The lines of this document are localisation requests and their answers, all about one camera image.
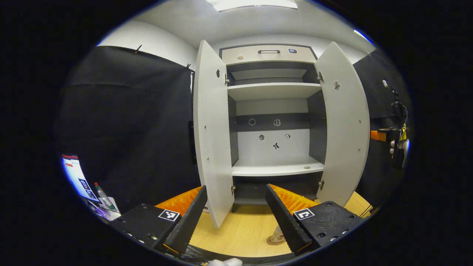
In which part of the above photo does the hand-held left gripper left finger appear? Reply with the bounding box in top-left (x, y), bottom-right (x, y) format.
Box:
top-left (109, 186), bottom-right (208, 256)

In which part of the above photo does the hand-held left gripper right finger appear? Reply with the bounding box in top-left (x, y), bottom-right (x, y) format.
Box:
top-left (265, 184), bottom-right (366, 256)

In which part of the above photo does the white cabinet door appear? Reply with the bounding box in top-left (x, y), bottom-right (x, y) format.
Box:
top-left (193, 40), bottom-right (235, 229)
top-left (314, 41), bottom-right (371, 207)

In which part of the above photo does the white and grey cabinet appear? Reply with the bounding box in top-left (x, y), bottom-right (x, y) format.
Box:
top-left (220, 44), bottom-right (327, 213)

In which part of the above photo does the slim capped plastic bottle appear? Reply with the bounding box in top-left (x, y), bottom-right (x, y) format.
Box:
top-left (93, 182), bottom-right (116, 210)

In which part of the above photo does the white cabinet shelf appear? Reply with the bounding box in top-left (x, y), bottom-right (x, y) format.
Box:
top-left (227, 82), bottom-right (322, 102)

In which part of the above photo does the white cabinet drawer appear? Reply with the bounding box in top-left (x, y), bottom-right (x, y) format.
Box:
top-left (222, 45), bottom-right (317, 65)

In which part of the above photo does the narrow ceiling light panel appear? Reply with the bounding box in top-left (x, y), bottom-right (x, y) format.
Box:
top-left (354, 29), bottom-right (374, 45)

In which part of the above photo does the black backdrop cloth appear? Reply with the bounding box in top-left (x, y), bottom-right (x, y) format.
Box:
top-left (55, 45), bottom-right (412, 215)

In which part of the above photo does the computer monitor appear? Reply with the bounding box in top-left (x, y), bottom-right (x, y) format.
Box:
top-left (62, 154), bottom-right (99, 202)

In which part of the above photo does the large ceiling light panel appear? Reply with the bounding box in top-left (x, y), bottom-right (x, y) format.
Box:
top-left (206, 0), bottom-right (298, 12)

